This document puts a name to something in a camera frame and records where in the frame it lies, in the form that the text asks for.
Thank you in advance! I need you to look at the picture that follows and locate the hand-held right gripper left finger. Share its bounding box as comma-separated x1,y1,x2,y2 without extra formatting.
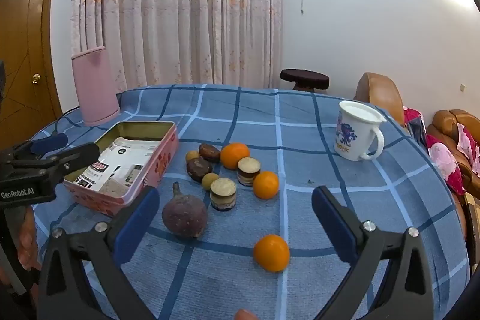
37,186,162,320

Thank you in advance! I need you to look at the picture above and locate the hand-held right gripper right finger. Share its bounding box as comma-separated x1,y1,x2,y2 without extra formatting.
311,186,437,320

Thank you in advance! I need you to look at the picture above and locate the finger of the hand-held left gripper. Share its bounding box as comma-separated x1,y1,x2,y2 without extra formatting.
22,142,101,186
7,133,69,165

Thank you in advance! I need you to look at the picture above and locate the purple round fruit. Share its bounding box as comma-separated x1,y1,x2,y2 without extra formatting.
162,182,209,239

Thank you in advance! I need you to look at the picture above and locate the metal baking tray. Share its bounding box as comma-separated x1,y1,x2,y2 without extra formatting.
62,121,180,217

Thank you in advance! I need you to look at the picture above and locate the orange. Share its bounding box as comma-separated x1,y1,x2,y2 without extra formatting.
220,142,251,170
253,171,280,201
253,235,291,273

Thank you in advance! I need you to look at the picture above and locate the dark brown dried fruit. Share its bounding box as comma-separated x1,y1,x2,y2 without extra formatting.
186,157,213,183

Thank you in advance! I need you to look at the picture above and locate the pale potato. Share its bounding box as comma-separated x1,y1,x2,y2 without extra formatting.
237,157,262,187

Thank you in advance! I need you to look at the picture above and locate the person's left hand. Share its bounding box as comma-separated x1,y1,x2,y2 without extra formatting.
17,208,40,272

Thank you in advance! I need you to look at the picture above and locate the printed paper leaflet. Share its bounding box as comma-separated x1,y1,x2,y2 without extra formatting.
77,136,164,199

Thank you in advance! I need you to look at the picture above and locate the pink cylindrical container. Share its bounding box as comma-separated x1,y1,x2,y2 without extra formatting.
71,46,121,127

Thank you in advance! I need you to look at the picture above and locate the white mug with blue print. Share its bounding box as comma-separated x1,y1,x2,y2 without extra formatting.
334,100,388,162

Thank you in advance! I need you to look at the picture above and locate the wooden door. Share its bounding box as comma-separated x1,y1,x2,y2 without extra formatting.
0,0,70,152

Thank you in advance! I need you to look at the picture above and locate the blue plaid tablecloth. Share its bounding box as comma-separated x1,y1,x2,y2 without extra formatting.
28,84,471,320

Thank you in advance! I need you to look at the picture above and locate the brown leather armchair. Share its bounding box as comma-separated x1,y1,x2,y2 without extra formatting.
354,73,407,126

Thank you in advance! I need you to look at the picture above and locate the dark round stool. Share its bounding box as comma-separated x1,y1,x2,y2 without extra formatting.
280,69,331,93

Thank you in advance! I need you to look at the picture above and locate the brown leather sofa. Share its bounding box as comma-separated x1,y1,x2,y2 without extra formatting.
427,109,480,201

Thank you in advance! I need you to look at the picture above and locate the pink floral curtain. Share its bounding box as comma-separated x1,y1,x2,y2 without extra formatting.
71,0,284,92

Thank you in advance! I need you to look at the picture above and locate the black power cable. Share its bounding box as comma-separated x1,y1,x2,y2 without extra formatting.
34,106,83,141

